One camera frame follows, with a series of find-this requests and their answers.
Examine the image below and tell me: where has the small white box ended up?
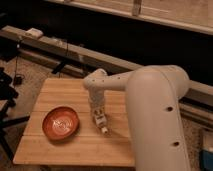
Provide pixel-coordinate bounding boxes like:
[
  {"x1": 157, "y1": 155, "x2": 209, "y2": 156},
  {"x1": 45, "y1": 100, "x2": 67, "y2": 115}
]
[{"x1": 25, "y1": 28, "x2": 43, "y2": 38}]

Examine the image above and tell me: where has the black cable with plug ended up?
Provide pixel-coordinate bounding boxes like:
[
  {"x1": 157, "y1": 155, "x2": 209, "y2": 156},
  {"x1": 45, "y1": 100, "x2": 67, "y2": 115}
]
[{"x1": 12, "y1": 39, "x2": 25, "y2": 86}]

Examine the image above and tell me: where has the long wooden beam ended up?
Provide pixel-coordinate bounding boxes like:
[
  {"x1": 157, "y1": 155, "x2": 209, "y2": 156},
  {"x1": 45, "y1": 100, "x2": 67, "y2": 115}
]
[{"x1": 0, "y1": 25, "x2": 213, "y2": 106}]

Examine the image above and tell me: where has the black tripod stand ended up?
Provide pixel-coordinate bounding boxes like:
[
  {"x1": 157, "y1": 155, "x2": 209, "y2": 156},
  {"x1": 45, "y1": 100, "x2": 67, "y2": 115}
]
[{"x1": 0, "y1": 67, "x2": 29, "y2": 160}]

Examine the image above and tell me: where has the orange ceramic bowl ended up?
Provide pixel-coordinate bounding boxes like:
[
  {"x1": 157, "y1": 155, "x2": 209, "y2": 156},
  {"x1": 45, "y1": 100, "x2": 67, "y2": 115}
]
[{"x1": 42, "y1": 106, "x2": 80, "y2": 141}]

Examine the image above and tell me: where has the blue and white container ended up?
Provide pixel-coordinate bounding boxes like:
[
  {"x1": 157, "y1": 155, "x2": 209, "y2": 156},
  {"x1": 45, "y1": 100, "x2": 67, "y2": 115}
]
[{"x1": 199, "y1": 129, "x2": 213, "y2": 171}]

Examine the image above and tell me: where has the white plastic bottle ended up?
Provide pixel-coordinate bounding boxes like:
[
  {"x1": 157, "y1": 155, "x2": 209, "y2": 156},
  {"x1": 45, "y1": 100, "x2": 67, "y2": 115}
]
[{"x1": 94, "y1": 110, "x2": 108, "y2": 134}]

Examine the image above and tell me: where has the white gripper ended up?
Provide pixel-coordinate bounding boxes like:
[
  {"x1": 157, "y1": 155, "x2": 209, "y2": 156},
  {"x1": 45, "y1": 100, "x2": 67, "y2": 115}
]
[{"x1": 89, "y1": 90, "x2": 106, "y2": 117}]

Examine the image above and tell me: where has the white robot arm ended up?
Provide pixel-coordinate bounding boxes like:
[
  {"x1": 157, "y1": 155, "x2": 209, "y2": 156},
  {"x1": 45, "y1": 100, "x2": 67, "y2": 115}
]
[{"x1": 83, "y1": 65, "x2": 191, "y2": 171}]

